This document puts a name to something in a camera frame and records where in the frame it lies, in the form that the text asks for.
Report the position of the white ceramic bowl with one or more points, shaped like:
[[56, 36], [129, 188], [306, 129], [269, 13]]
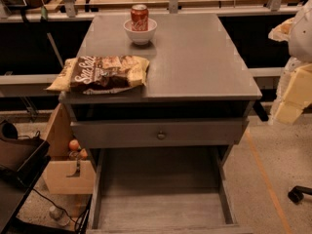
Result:
[[140, 37]]

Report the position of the black cart on left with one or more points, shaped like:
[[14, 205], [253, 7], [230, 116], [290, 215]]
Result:
[[22, 161]]

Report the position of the red coke can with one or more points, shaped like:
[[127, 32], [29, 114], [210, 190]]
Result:
[[139, 17]]

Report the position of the clear bottle on floor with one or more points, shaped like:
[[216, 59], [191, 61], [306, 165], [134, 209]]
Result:
[[59, 216]]

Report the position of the sea salt chip bag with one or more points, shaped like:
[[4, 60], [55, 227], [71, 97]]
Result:
[[101, 75]]

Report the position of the wooden box on floor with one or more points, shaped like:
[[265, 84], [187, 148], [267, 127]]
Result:
[[65, 174]]

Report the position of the orange fruit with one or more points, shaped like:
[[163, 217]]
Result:
[[74, 145]]

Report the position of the grey cabinet with drawers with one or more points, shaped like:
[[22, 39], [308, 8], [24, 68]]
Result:
[[199, 92]]

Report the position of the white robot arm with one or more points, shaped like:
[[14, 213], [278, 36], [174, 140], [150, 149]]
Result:
[[297, 31]]

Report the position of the round metal drawer knob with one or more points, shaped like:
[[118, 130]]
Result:
[[161, 135]]

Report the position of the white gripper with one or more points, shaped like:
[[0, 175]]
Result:
[[302, 36]]

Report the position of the black chair wheel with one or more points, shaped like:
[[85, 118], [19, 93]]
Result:
[[296, 195]]

